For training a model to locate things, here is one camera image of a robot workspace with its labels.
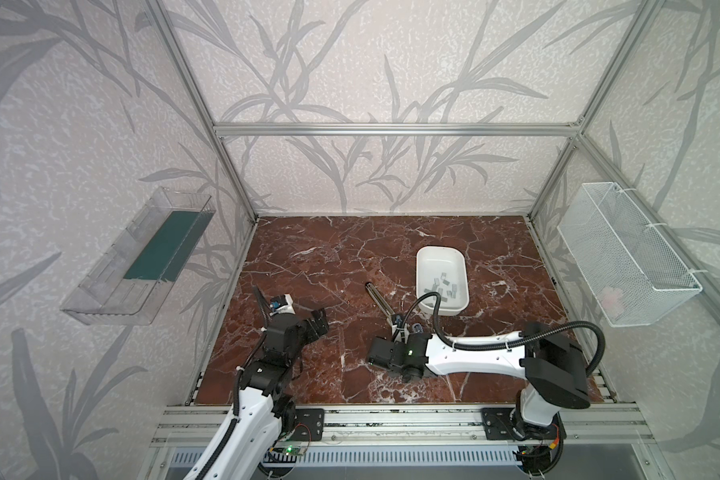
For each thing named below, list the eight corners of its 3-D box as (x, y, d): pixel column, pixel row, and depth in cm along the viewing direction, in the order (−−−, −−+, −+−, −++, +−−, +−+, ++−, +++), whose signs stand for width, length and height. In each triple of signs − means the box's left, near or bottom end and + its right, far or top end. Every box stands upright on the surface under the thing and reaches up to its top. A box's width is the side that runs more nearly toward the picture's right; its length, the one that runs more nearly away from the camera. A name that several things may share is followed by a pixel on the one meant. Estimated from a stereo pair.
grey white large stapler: (390, 327, 93) (390, 323, 90) (366, 288, 102) (365, 283, 99) (398, 322, 94) (398, 318, 91) (373, 284, 103) (373, 280, 100)
